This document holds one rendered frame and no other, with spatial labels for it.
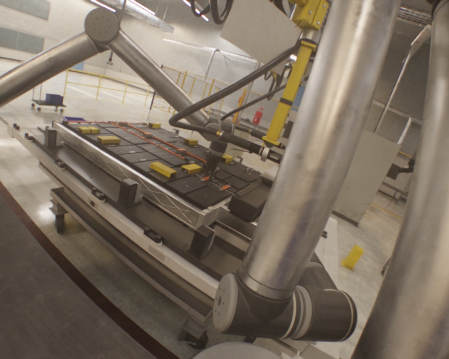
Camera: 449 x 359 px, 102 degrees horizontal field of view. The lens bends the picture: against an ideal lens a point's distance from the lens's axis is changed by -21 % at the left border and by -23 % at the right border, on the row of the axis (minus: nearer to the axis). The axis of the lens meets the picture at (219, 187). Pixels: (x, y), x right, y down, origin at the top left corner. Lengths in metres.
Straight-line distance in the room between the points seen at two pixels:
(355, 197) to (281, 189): 5.51
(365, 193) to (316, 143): 5.53
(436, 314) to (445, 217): 0.13
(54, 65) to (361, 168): 5.53
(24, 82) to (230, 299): 1.38
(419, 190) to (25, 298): 0.93
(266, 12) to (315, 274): 0.92
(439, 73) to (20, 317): 1.04
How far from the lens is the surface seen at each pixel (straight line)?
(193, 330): 1.60
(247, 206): 1.18
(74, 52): 1.39
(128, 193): 1.21
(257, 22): 1.01
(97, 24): 1.15
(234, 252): 1.36
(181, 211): 1.21
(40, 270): 0.88
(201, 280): 1.03
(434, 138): 0.44
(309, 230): 0.33
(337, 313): 0.49
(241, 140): 1.13
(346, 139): 0.33
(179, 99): 1.18
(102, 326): 0.74
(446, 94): 0.46
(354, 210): 5.90
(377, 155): 5.76
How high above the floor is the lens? 1.54
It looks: 21 degrees down
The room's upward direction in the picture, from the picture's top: 20 degrees clockwise
